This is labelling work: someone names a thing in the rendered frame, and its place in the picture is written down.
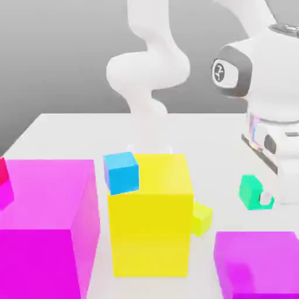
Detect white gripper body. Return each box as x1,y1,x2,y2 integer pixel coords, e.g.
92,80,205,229
241,134,299,204

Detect small green cube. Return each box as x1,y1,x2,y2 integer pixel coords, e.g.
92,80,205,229
238,174,276,211

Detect small yellow-green cube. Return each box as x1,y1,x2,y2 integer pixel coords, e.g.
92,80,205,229
192,201,214,238

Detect small blue cube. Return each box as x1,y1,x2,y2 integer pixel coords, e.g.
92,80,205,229
102,151,140,196

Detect small red cube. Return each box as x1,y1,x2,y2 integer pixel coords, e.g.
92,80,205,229
0,155,9,186

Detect large purple box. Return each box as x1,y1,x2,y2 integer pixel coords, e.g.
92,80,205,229
213,231,299,299

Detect large yellow box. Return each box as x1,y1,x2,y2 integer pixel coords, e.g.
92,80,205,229
107,153,194,278

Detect large magenta box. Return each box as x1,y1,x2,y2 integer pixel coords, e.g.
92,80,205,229
0,159,100,299

